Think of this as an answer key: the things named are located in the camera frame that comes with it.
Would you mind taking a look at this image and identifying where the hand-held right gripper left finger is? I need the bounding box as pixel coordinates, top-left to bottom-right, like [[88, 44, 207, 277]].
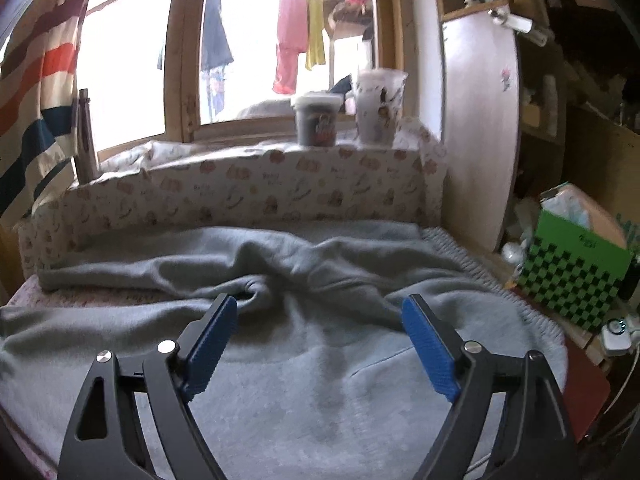
[[57, 293, 239, 480]]

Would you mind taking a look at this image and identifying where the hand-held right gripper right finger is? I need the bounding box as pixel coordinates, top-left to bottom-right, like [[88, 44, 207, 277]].
[[401, 293, 581, 480]]

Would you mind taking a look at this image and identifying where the grey sweatshirt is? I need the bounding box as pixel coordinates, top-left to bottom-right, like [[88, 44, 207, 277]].
[[0, 225, 568, 480]]

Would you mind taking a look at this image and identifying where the green checkered box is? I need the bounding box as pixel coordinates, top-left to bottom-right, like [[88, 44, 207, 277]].
[[515, 182, 633, 333]]

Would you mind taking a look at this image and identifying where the printed bed bumper cushion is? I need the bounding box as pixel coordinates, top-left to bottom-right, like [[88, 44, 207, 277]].
[[17, 132, 448, 281]]

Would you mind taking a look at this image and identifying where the red board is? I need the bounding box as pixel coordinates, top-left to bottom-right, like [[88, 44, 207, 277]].
[[565, 345, 611, 441]]

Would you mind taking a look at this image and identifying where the white plastic device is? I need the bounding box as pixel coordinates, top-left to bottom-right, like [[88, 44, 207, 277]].
[[600, 315, 640, 358]]

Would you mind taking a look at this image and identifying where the white cabinet panel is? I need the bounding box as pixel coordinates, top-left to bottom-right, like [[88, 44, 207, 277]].
[[440, 10, 521, 253]]

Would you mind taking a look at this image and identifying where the white printed cup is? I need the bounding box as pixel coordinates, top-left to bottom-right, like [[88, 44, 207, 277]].
[[351, 67, 408, 147]]

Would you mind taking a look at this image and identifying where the dark tub with white lid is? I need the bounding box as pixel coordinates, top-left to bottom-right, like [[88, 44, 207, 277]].
[[291, 91, 343, 148]]

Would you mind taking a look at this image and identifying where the brown cardboard panel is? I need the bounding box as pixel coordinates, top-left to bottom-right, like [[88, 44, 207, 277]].
[[565, 105, 640, 251]]

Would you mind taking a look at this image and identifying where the striped curtain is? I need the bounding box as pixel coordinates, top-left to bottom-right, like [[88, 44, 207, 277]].
[[0, 0, 96, 226]]

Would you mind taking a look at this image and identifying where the dark hanging garment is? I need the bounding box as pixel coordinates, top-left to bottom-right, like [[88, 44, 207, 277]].
[[200, 0, 234, 73]]

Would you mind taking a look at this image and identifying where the pink hanging garment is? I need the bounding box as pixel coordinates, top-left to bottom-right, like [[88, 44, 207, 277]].
[[272, 0, 311, 96]]

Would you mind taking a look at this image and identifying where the yellow hanging garment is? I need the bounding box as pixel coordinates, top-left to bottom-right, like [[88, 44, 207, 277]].
[[305, 0, 327, 72]]

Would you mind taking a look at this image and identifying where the wooden window frame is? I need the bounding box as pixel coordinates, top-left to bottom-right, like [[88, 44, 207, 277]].
[[85, 0, 406, 161]]

